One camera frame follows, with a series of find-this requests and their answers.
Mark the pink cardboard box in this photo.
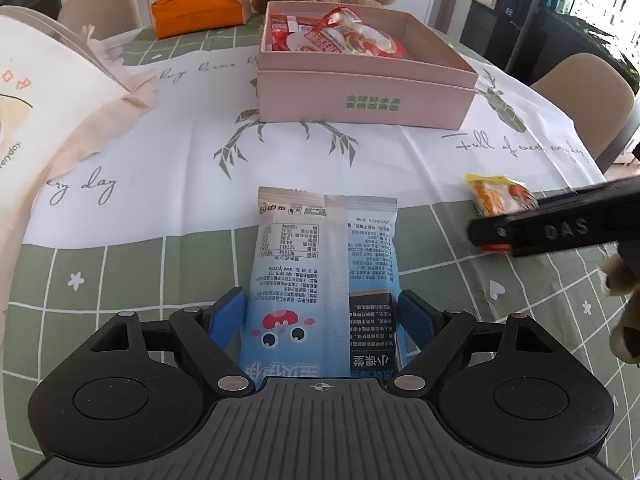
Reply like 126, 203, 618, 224
256, 1, 479, 131

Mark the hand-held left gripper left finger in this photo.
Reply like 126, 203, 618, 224
89, 286, 257, 395

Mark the beige chair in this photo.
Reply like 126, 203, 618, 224
529, 52, 637, 174
57, 0, 147, 41

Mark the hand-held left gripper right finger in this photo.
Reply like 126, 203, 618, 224
392, 289, 557, 395

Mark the beige canvas tote bag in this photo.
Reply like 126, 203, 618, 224
0, 5, 162, 223

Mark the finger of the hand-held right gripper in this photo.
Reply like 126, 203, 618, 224
467, 198, 640, 259
535, 175, 640, 210

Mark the orange tissue box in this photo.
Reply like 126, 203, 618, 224
151, 0, 252, 40

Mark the blue snack packet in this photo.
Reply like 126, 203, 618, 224
238, 186, 409, 379

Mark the white printed cloth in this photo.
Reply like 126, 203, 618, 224
22, 40, 608, 252

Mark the black cabinet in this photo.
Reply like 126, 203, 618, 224
459, 0, 640, 92

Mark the yellow cartoon snack packet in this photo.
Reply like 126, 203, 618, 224
464, 173, 540, 219

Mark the large red white snack packet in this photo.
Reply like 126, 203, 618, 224
304, 6, 409, 59

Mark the green checked tablecloth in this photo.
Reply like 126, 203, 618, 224
0, 12, 640, 480

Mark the person's right hand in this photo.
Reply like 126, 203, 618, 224
599, 254, 640, 366

